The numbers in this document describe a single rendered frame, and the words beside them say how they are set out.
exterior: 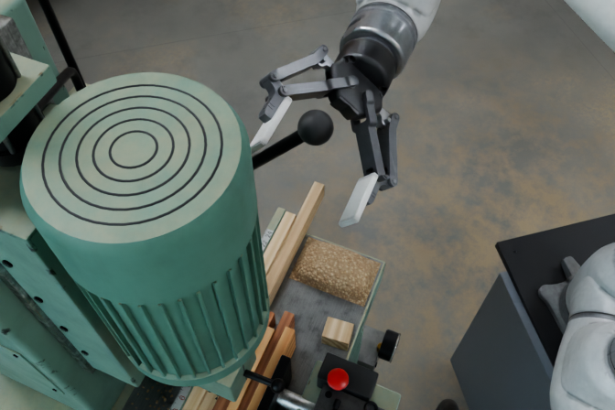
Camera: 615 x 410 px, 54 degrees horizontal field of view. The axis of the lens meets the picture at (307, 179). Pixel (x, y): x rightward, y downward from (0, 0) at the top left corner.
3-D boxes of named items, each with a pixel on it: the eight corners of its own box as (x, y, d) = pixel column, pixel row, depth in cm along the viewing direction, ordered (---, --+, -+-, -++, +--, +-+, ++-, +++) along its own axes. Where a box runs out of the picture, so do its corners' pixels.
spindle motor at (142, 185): (227, 414, 64) (176, 287, 39) (89, 351, 68) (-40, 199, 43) (294, 276, 74) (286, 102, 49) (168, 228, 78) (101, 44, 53)
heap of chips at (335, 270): (363, 307, 103) (365, 297, 100) (288, 277, 106) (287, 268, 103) (381, 263, 108) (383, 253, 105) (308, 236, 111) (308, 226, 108)
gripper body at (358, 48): (373, 91, 81) (349, 141, 76) (328, 48, 78) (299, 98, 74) (413, 69, 75) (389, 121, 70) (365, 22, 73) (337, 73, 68)
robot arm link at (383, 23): (339, 23, 82) (322, 51, 79) (383, -11, 75) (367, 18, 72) (384, 68, 85) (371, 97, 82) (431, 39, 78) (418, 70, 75)
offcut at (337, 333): (327, 323, 101) (328, 316, 99) (352, 331, 101) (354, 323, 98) (321, 343, 99) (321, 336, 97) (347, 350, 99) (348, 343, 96)
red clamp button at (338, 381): (343, 394, 83) (344, 392, 82) (323, 385, 84) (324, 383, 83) (351, 374, 85) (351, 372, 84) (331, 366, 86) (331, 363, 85)
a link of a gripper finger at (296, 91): (361, 86, 72) (357, 75, 72) (285, 92, 65) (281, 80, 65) (340, 98, 75) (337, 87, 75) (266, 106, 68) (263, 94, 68)
